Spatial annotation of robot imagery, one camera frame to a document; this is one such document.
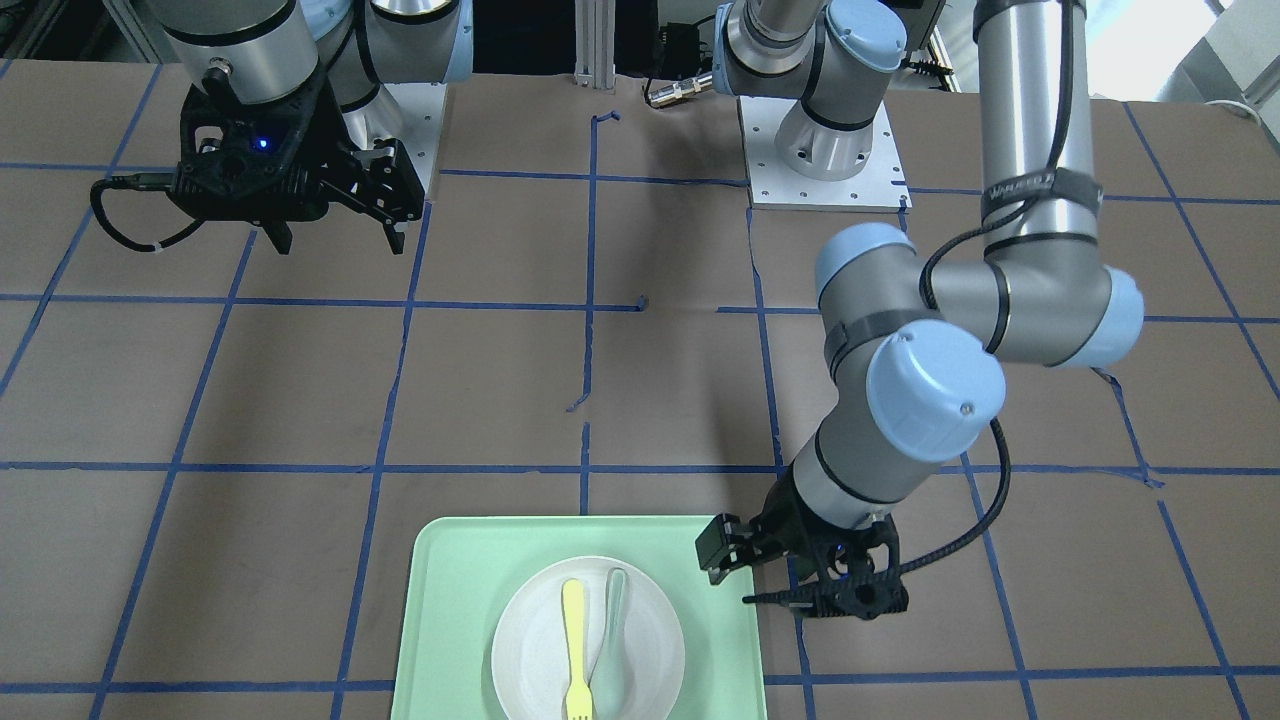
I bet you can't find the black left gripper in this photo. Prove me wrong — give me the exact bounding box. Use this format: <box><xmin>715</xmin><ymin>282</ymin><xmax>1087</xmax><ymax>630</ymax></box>
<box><xmin>696</xmin><ymin>480</ymin><xmax>909</xmax><ymax>618</ymax></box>

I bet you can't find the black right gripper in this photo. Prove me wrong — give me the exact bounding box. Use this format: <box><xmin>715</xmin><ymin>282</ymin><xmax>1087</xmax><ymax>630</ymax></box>
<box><xmin>166</xmin><ymin>67</ymin><xmax>425</xmax><ymax>255</ymax></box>

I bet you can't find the yellow plastic fork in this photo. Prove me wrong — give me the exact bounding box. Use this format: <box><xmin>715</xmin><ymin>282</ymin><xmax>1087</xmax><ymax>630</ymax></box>
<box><xmin>561</xmin><ymin>578</ymin><xmax>595</xmax><ymax>719</ymax></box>

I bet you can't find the white round plate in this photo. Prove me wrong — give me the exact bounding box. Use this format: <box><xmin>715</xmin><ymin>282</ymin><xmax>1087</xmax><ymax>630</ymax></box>
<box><xmin>490</xmin><ymin>556</ymin><xmax>685</xmax><ymax>719</ymax></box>

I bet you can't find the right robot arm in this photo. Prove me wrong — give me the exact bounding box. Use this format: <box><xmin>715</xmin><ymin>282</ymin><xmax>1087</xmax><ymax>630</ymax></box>
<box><xmin>150</xmin><ymin>1</ymin><xmax>474</xmax><ymax>255</ymax></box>

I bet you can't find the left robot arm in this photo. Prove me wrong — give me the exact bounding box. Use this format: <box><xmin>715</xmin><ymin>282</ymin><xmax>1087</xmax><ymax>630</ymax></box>
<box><xmin>695</xmin><ymin>1</ymin><xmax>1146</xmax><ymax>620</ymax></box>

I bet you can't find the pale green plastic spoon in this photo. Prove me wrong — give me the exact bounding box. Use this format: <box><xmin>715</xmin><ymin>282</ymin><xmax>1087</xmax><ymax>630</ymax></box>
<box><xmin>589</xmin><ymin>568</ymin><xmax>630</xmax><ymax>719</ymax></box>

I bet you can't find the light green tray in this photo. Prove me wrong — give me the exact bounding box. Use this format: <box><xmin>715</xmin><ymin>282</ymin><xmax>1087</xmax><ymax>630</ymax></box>
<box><xmin>390</xmin><ymin>515</ymin><xmax>768</xmax><ymax>719</ymax></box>

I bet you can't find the gold metal cylinder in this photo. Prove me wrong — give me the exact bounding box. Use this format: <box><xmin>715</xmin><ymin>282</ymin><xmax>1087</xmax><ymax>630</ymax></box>
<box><xmin>643</xmin><ymin>72</ymin><xmax>714</xmax><ymax>110</ymax></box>

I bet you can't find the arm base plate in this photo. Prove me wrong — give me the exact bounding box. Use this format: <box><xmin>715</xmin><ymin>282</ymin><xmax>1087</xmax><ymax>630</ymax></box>
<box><xmin>739</xmin><ymin>96</ymin><xmax>913</xmax><ymax>213</ymax></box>
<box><xmin>384</xmin><ymin>83</ymin><xmax>451</xmax><ymax>200</ymax></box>

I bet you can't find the aluminium frame post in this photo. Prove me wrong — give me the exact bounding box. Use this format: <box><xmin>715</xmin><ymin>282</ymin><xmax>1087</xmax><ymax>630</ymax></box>
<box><xmin>572</xmin><ymin>0</ymin><xmax>616</xmax><ymax>94</ymax></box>

